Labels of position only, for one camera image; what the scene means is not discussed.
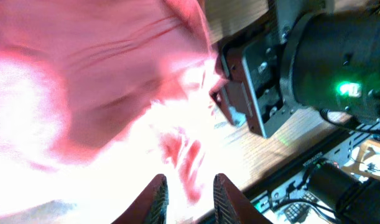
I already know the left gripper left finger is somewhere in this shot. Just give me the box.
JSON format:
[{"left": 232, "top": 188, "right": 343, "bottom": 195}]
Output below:
[{"left": 111, "top": 174, "right": 169, "bottom": 224}]

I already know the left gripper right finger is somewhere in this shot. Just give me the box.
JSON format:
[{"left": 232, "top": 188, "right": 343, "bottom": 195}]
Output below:
[{"left": 213, "top": 173, "right": 272, "bottom": 224}]

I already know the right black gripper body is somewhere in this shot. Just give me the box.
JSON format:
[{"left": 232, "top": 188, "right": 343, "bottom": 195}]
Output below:
[{"left": 212, "top": 28, "right": 301, "bottom": 138}]

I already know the red soccer t-shirt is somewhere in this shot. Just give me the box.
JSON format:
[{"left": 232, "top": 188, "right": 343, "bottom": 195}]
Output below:
[{"left": 0, "top": 0, "right": 222, "bottom": 222}]

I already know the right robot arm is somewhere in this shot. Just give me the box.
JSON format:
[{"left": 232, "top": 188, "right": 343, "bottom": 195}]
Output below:
[{"left": 212, "top": 1, "right": 380, "bottom": 223}]

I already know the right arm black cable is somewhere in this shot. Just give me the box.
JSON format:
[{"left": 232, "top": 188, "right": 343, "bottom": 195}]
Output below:
[{"left": 318, "top": 108, "right": 380, "bottom": 136}]

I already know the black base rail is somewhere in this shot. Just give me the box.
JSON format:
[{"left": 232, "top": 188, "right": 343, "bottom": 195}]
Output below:
[{"left": 245, "top": 125, "right": 380, "bottom": 223}]

